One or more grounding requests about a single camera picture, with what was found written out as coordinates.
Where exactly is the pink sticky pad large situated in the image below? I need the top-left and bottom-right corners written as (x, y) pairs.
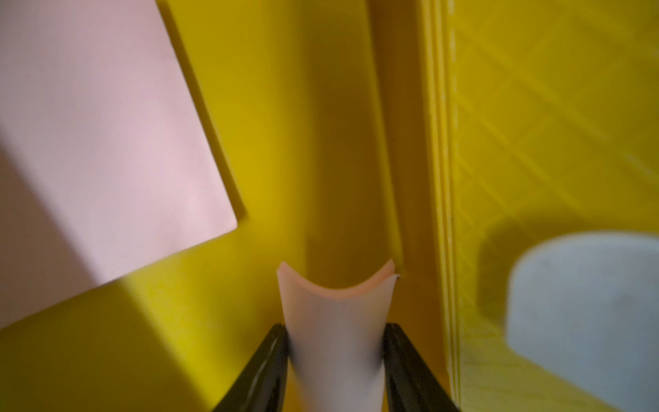
top-left (1, 1), bottom-right (237, 327)

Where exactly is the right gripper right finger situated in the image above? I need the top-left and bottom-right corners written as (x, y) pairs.
top-left (383, 323), bottom-right (460, 412)

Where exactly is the yellow plastic drawer cabinet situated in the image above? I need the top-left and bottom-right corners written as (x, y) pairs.
top-left (1, 1), bottom-right (658, 411)

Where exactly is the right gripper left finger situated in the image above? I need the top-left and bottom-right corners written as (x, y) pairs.
top-left (213, 324), bottom-right (289, 412)

